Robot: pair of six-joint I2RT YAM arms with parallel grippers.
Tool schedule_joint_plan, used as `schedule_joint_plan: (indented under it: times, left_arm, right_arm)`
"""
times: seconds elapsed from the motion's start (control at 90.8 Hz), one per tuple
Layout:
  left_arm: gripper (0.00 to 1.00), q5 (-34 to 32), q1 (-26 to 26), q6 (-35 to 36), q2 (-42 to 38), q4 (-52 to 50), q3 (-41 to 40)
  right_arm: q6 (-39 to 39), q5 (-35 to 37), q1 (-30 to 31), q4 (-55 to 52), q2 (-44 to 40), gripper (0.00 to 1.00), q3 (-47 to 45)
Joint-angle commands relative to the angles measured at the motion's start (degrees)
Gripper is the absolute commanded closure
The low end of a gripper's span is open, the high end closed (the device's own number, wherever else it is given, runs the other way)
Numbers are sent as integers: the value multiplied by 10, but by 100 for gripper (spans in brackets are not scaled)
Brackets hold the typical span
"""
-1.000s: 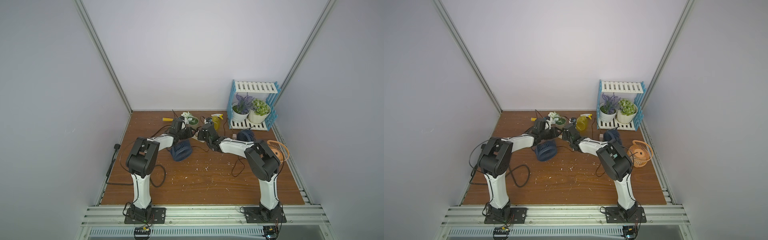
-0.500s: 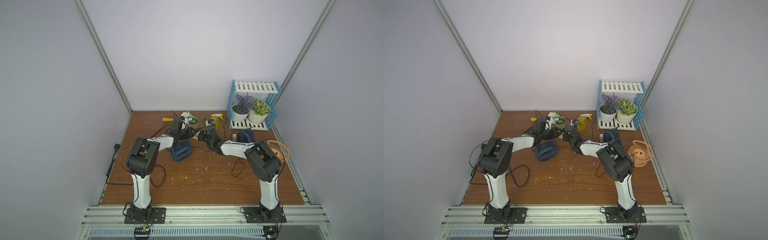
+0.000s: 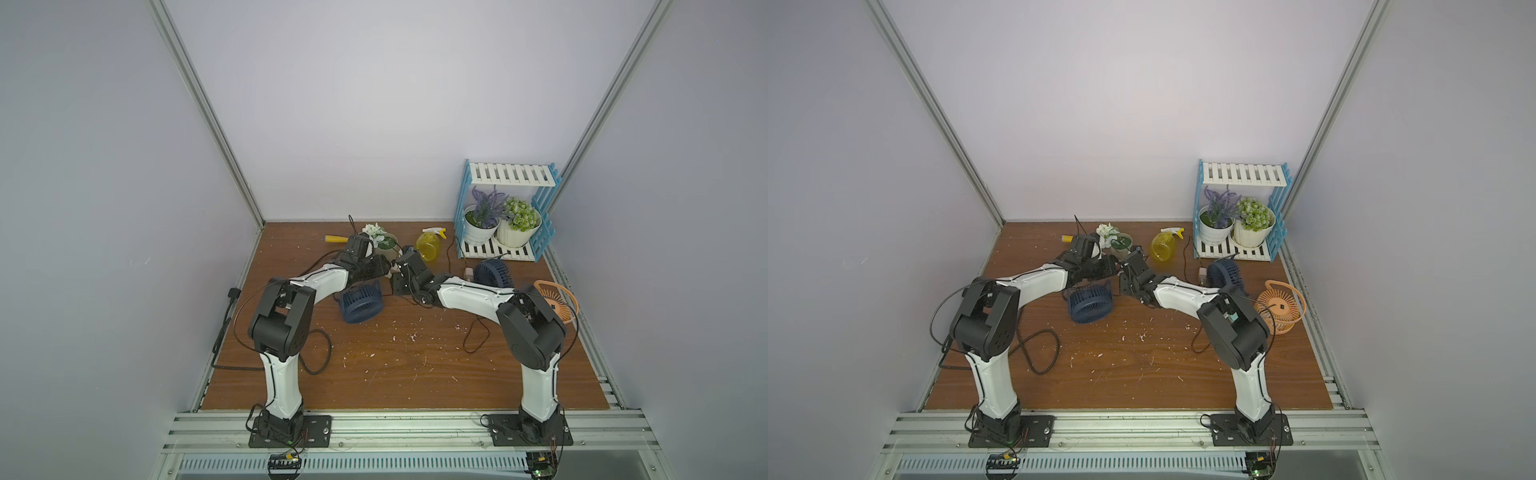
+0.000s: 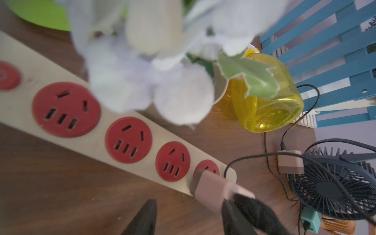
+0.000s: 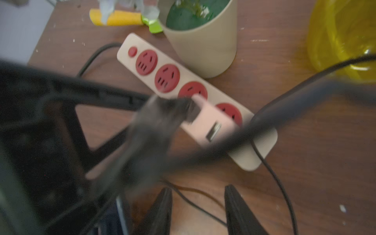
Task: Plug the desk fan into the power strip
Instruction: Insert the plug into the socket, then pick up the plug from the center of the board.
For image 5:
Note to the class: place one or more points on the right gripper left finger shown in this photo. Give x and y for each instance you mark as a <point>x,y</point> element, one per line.
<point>158,218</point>

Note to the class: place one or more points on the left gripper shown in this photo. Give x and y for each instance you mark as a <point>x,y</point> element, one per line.
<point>44,153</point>

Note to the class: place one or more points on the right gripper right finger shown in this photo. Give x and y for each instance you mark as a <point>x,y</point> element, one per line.
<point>240,219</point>

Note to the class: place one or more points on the pink USB plug adapter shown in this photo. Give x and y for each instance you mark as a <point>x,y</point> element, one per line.
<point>211,125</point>

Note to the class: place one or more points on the beige red power strip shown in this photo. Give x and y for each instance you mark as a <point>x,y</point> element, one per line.
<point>169,79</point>

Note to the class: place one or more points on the beige pot white flowers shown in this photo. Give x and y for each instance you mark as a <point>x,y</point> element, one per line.
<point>202,33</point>

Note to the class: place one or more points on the yellow spray bottle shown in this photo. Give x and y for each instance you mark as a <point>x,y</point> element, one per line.
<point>341,30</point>

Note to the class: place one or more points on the yellow green handled tool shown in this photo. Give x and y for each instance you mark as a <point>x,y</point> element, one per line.
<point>124,18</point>

